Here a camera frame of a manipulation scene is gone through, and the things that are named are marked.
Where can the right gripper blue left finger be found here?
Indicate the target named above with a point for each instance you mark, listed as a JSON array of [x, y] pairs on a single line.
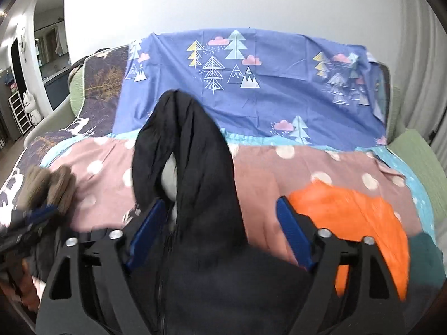
[[88, 290]]

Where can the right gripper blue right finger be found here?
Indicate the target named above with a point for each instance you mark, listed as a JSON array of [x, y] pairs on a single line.
[[370, 303]]

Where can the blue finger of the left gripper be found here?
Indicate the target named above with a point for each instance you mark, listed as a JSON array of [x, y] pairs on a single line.
[[40, 215]]

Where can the black puffer hooded jacket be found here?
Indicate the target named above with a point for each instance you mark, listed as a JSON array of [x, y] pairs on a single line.
[[201, 275]]

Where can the brown fleece garment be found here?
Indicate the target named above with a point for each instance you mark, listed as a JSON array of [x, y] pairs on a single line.
[[42, 186]]

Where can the pink polka-dot bed cover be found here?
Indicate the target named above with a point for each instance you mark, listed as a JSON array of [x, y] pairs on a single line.
[[104, 186]]

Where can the dark green fleece garment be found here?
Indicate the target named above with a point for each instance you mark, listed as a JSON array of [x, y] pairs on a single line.
[[426, 274]]

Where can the orange puffer jacket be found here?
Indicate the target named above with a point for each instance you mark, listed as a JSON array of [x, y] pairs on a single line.
[[351, 215]]

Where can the white lucky cat figurine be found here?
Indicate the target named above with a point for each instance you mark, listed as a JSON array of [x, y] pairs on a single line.
[[31, 108]]

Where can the dark deer-print blanket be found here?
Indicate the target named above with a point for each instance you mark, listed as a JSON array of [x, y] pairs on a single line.
[[99, 81]]

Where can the green sofa cushion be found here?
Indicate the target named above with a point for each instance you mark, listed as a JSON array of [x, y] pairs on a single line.
[[411, 147]]

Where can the blue tree-print sheet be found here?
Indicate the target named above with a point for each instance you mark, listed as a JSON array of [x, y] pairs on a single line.
[[261, 86]]

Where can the grey curtain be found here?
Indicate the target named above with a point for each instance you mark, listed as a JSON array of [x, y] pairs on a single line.
[[421, 74]]

